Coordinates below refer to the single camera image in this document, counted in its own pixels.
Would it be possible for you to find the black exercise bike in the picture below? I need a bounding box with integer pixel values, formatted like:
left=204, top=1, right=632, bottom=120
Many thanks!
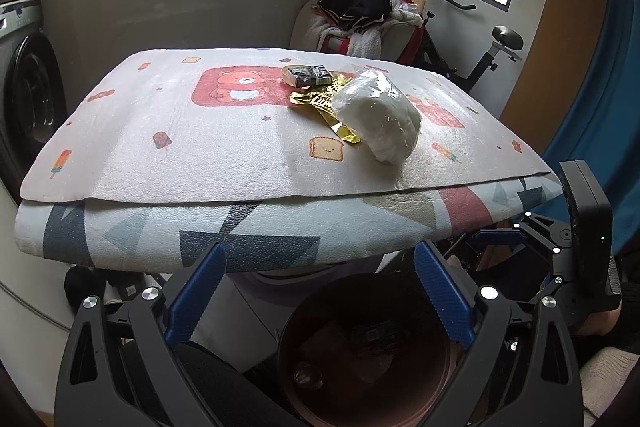
left=394, top=0, right=525, bottom=93

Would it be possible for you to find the right hand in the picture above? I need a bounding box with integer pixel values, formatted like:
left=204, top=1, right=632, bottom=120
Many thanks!
left=576, top=307, right=622, bottom=336

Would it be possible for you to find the gold foil wrapper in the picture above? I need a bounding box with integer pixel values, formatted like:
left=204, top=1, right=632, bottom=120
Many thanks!
left=290, top=74, right=361, bottom=144

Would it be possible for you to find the pile of clothes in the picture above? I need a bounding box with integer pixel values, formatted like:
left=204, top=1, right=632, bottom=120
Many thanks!
left=302, top=0, right=423, bottom=58

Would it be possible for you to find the small black snack packet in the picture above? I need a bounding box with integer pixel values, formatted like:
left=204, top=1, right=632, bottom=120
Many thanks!
left=282, top=65, right=333, bottom=89

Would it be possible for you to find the blue curtain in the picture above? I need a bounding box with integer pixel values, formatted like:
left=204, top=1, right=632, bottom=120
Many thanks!
left=544, top=0, right=639, bottom=255

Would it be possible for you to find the chair under clothes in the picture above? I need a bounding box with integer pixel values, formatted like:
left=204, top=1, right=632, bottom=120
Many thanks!
left=290, top=0, right=425, bottom=65

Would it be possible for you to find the washing machine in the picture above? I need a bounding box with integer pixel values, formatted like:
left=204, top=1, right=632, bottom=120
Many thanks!
left=0, top=0, right=67, bottom=202

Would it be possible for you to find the white stuffed plastic bag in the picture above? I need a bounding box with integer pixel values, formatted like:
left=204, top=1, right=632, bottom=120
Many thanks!
left=331, top=68, right=422, bottom=166

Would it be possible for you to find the white printed cartoon mat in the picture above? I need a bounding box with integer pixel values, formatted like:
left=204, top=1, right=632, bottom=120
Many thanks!
left=20, top=48, right=549, bottom=205

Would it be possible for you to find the geometric patterned folded mat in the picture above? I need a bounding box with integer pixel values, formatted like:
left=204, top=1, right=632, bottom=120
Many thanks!
left=14, top=173, right=562, bottom=273

